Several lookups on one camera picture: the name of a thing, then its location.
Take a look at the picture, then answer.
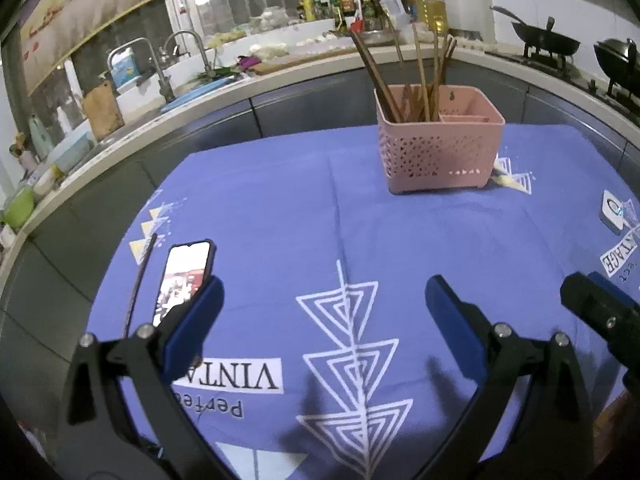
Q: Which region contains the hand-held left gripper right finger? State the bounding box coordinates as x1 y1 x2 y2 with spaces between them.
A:
420 274 596 480

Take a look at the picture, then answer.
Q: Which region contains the small white device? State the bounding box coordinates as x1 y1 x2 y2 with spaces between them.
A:
599 190 635 235

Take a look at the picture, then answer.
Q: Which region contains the dark red-brown chopstick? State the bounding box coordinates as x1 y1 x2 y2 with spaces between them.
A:
348 29 398 122
352 27 403 122

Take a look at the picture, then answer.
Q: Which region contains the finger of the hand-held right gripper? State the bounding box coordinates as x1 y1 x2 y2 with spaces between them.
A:
560 271 640 363

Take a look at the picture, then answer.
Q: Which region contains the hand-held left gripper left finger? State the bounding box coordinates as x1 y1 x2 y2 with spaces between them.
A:
55 275 236 480

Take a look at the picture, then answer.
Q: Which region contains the yellow oil bottle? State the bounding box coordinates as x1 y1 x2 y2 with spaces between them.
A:
417 0 447 37

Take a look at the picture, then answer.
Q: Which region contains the white plastic jug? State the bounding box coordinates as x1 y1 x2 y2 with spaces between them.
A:
380 0 408 31

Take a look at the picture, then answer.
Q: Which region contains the black wok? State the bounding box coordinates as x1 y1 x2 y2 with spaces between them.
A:
490 5 582 58

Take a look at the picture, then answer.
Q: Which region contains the black pan with lid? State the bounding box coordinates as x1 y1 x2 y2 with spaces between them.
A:
594 37 640 91

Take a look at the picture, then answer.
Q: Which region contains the purple printed tablecloth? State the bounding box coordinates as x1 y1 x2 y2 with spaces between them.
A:
85 122 640 480

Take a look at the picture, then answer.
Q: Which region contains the black smartphone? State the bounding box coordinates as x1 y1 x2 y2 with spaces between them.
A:
152 240 217 331

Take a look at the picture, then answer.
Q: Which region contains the pink perforated utensil basket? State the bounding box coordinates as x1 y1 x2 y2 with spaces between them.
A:
375 85 506 195

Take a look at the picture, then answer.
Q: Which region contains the green bowl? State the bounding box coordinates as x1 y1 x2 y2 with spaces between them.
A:
2 187 36 228

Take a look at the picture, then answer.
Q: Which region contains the blue and white tub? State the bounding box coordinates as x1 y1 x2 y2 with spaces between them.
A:
111 47 139 89

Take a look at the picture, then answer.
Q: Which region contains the grey-brown chopstick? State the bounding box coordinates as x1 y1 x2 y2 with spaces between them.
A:
387 16 415 121

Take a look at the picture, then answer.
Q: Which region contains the kitchen counter with grey cabinets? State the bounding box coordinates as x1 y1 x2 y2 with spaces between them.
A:
0 25 640 361

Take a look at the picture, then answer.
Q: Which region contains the thin dark stick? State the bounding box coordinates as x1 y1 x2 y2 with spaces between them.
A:
124 232 159 337

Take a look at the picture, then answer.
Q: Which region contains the wooden cutting board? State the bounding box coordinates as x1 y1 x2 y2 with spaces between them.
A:
82 82 126 142

